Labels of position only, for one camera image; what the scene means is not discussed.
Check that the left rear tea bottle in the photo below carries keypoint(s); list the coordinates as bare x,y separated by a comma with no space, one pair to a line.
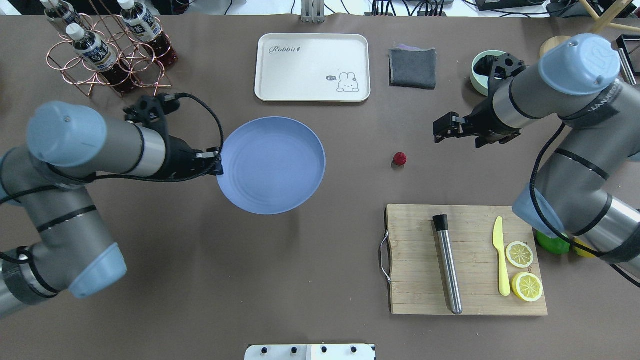
60,14

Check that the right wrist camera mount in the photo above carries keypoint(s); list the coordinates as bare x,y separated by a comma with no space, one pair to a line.
501,68

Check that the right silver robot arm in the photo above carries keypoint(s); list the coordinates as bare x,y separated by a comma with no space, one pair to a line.
565,197

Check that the green lime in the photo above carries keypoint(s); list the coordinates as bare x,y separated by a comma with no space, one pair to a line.
553,245

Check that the right rear tea bottle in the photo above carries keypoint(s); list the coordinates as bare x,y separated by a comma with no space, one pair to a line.
148,31

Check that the front tea bottle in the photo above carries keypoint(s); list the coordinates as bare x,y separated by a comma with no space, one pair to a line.
99,55

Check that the aluminium frame post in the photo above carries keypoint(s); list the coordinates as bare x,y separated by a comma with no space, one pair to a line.
312,11

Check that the red strawberry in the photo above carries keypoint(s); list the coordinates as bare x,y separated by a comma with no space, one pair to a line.
399,159

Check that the mint green bowl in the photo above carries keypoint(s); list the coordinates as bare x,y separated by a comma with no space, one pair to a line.
481,82

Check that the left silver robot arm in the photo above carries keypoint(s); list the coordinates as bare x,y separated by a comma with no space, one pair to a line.
68,147

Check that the lower yellow lemon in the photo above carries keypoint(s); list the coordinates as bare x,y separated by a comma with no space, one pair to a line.
582,252

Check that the steel muddler black tip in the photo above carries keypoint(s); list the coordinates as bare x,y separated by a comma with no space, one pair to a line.
442,229

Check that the grey folded cloth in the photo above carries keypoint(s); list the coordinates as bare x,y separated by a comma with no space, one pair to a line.
413,67

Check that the lemon slice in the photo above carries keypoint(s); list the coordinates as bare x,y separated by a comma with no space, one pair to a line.
519,254
527,286

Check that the tea bottle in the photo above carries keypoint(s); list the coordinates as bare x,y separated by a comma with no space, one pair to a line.
60,14
99,55
148,31

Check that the yellow plastic knife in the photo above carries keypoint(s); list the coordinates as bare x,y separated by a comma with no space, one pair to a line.
499,245

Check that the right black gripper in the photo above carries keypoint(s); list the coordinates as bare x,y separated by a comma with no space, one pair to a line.
486,121

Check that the wooden cutting board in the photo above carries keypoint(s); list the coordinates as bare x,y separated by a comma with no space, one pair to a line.
417,274

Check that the wooden cup stand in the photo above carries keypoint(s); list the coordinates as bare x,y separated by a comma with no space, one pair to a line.
601,22

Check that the blue round plate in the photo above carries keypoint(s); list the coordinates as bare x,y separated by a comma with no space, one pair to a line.
271,165

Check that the copper wire bottle rack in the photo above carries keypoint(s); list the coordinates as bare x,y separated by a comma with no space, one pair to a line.
123,51

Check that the cream rabbit tray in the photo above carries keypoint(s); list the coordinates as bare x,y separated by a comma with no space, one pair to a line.
312,67

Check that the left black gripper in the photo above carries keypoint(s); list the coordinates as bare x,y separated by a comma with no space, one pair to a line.
181,159

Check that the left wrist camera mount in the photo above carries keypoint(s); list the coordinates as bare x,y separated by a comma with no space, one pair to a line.
150,112

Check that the lower lemon slice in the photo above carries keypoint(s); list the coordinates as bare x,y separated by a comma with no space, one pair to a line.
527,286

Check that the upper lemon slice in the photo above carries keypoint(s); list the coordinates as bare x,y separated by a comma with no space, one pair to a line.
519,254

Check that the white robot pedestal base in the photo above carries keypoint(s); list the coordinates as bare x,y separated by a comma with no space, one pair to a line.
322,351

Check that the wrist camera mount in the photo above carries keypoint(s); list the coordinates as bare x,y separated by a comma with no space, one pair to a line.
150,112
501,68

